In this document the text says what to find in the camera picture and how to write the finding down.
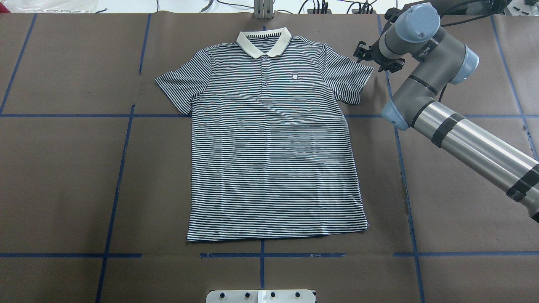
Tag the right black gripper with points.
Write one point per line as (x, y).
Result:
(373, 54)

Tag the navy white striped polo shirt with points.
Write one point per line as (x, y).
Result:
(271, 155)

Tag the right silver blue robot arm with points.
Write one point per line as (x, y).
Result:
(444, 60)

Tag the clear plastic bag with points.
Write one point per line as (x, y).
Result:
(51, 6)

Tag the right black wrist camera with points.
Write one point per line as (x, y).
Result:
(392, 14)

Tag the aluminium frame post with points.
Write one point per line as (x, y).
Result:
(263, 9)

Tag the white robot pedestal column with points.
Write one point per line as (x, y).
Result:
(262, 296)

